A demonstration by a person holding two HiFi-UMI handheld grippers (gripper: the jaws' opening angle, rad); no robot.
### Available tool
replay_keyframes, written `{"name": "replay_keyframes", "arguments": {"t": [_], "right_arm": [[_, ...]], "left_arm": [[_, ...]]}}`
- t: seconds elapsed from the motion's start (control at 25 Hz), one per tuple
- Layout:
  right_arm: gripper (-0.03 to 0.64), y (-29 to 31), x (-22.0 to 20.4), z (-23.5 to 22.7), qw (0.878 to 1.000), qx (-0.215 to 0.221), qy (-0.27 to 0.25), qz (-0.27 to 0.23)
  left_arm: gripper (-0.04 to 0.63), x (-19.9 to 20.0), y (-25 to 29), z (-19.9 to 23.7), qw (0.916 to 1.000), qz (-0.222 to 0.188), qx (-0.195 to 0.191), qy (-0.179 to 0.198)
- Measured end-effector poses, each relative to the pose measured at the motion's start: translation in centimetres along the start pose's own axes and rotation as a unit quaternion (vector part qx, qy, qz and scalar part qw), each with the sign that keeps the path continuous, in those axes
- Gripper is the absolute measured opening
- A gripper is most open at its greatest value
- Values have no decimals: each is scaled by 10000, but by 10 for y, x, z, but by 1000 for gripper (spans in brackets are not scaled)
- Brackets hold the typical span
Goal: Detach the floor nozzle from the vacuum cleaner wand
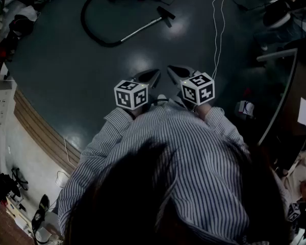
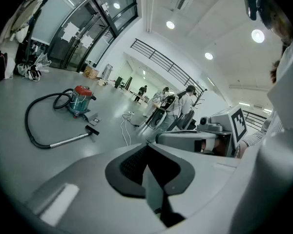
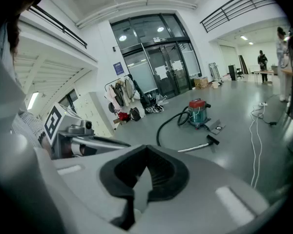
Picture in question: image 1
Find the white drawer cabinet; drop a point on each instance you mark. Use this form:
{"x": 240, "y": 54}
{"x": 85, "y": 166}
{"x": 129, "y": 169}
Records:
{"x": 0, "y": 101}

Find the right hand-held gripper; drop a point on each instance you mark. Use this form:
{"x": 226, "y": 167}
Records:
{"x": 197, "y": 89}

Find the pile of dark clothes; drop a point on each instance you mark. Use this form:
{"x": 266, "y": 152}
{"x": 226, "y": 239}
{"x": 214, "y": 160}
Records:
{"x": 18, "y": 25}

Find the small white box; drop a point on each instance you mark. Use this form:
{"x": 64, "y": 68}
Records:
{"x": 245, "y": 108}

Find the person's white shoe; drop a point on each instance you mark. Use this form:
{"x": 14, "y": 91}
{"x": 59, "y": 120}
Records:
{"x": 161, "y": 97}

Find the striped shirt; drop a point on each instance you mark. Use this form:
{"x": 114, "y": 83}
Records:
{"x": 193, "y": 157}

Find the wooden skirting strip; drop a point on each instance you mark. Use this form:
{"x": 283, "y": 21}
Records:
{"x": 43, "y": 134}

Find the person's left forearm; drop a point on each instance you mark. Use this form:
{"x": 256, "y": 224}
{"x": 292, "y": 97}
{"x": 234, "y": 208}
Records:
{"x": 120, "y": 119}

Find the dark desk with pale edge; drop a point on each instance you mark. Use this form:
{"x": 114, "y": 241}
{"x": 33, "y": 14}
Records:
{"x": 293, "y": 106}

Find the black shoe with white sole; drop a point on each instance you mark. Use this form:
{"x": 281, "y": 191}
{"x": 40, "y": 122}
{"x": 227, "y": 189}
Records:
{"x": 283, "y": 10}

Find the black vacuum floor nozzle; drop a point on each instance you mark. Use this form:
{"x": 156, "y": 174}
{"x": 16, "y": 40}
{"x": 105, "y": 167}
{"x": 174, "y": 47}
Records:
{"x": 166, "y": 15}

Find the person's right forearm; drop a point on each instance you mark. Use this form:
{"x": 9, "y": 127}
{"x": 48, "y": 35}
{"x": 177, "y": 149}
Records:
{"x": 209, "y": 113}

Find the silver vacuum cleaner wand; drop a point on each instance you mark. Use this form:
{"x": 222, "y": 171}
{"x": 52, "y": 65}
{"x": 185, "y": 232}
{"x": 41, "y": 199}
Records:
{"x": 140, "y": 30}

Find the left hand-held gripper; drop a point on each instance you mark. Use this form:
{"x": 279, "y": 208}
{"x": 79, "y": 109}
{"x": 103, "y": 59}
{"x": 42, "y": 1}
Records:
{"x": 131, "y": 96}

